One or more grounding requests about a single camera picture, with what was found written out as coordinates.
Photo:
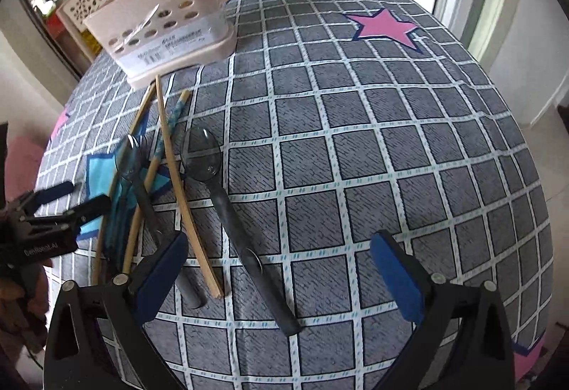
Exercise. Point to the beige utensil holder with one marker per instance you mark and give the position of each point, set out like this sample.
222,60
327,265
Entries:
150,38

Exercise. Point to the person's left hand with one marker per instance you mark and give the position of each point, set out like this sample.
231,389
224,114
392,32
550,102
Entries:
16,316

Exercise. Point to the dark plastic spoon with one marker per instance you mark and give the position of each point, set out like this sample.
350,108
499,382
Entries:
203,160

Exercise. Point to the blue patterned chopstick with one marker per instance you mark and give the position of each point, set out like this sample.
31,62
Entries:
154,164

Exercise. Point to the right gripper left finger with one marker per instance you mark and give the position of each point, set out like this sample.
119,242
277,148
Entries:
154,276

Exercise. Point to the grey checked tablecloth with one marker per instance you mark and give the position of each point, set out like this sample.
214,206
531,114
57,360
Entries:
336,119

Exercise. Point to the pink plastic stool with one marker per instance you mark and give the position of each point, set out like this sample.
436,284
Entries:
22,165

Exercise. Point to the dark translucent spoon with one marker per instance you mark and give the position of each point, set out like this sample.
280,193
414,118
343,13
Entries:
128,162

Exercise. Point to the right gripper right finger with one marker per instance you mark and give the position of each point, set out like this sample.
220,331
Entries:
407,281

